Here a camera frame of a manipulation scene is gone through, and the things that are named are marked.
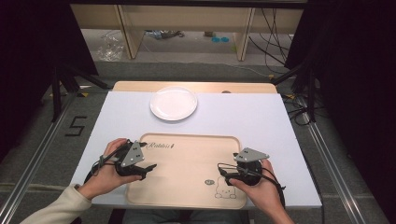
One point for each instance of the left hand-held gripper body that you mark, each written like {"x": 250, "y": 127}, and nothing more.
{"x": 132, "y": 155}

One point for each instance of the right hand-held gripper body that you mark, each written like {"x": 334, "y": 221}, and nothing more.
{"x": 249, "y": 165}

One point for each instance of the person's right hand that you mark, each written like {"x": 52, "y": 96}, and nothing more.
{"x": 260, "y": 191}

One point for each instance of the person's left hand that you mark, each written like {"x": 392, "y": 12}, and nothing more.
{"x": 106, "y": 177}

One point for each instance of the white table cover board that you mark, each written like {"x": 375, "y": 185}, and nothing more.
{"x": 249, "y": 124}

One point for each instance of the wooden tray with bear print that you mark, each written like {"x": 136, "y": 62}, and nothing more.
{"x": 183, "y": 174}

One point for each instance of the white round plate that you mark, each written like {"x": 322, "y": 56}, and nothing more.
{"x": 173, "y": 103}

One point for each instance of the black tape floor mark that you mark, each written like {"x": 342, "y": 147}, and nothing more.
{"x": 75, "y": 126}

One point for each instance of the light wooden table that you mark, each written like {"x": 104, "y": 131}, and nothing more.
{"x": 199, "y": 86}

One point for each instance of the black tripod stand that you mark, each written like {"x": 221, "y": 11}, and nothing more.
{"x": 306, "y": 90}
{"x": 62, "y": 90}

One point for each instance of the clear plastic bag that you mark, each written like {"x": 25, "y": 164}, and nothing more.
{"x": 109, "y": 46}

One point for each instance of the bluish clutter under shelf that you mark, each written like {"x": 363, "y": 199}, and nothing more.
{"x": 163, "y": 34}

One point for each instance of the blue round lids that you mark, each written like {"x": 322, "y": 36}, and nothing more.
{"x": 219, "y": 39}

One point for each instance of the light wooden shelf unit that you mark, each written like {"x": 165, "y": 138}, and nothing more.
{"x": 186, "y": 18}

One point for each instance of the dark curtain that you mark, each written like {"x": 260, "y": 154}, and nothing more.
{"x": 355, "y": 77}
{"x": 31, "y": 62}

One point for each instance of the aluminium floor rail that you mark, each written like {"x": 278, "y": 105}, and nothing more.
{"x": 336, "y": 168}
{"x": 34, "y": 158}

